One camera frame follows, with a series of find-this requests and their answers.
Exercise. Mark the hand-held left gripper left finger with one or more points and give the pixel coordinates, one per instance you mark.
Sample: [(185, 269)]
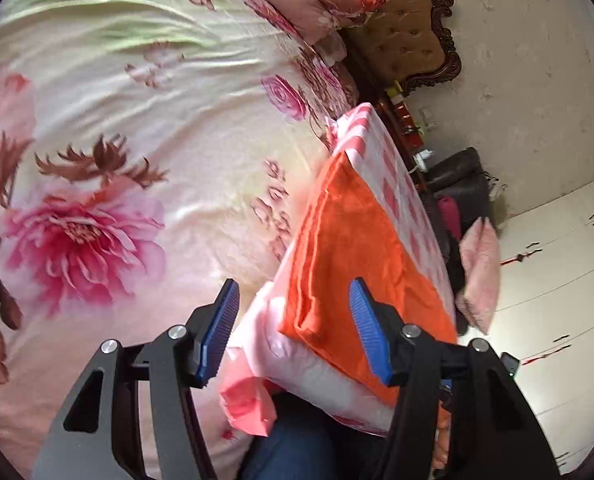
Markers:
[(217, 335)]

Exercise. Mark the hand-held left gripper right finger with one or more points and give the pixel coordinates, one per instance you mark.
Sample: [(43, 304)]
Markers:
[(372, 335)]

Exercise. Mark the orange pants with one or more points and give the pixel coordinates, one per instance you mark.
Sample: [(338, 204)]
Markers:
[(347, 240)]

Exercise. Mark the person's right hand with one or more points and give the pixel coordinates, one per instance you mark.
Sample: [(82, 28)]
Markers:
[(442, 440)]

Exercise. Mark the red tassel ornament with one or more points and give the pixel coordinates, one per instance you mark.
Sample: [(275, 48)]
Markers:
[(542, 357), (517, 259)]

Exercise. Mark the white wardrobe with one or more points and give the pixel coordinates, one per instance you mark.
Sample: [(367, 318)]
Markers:
[(552, 300)]

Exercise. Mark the pink checkered cloth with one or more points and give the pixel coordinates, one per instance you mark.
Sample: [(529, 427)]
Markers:
[(297, 360)]

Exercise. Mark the pink floral satin pillow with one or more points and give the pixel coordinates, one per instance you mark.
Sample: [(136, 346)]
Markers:
[(479, 270)]

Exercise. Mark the person's blue jeans legs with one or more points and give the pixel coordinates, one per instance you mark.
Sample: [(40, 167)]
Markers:
[(302, 445)]

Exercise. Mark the maroon bolster cushion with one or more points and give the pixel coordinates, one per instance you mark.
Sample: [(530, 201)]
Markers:
[(449, 217)]

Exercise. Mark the black leather armchair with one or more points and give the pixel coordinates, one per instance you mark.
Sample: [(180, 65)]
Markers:
[(462, 180)]

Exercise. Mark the dark wooden nightstand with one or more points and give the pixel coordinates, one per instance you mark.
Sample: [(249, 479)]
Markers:
[(402, 125)]

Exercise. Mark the floral bedsheet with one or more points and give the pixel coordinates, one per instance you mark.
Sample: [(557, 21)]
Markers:
[(127, 110)]

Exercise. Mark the tufted carved headboard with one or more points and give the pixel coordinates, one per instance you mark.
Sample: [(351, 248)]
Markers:
[(402, 25)]

